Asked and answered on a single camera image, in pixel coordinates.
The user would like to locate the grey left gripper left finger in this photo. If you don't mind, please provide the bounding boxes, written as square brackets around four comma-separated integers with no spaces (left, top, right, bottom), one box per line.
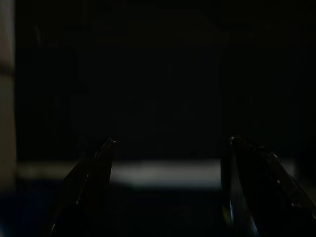
[48,137,119,237]

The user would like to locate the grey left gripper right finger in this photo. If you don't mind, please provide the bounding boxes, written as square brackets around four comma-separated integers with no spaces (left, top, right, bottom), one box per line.
[220,134,316,237]

